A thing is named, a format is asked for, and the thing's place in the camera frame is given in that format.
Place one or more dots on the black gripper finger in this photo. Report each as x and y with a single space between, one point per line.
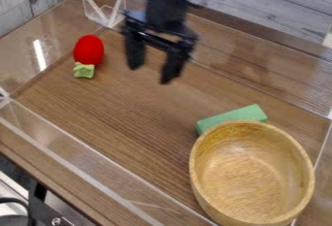
135 49
178 55

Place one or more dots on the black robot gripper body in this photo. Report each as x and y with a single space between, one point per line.
163 17

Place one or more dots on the red plush strawberry toy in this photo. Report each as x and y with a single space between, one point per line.
88 54

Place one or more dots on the green sponge block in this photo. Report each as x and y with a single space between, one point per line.
250 112

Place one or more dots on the wooden oval bowl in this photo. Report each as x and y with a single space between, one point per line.
250 174

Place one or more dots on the clear acrylic corner bracket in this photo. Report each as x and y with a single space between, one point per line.
104 15

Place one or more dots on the clear acrylic front wall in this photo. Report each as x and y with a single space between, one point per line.
100 187

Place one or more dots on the black metal table frame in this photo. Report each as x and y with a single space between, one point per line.
49 210

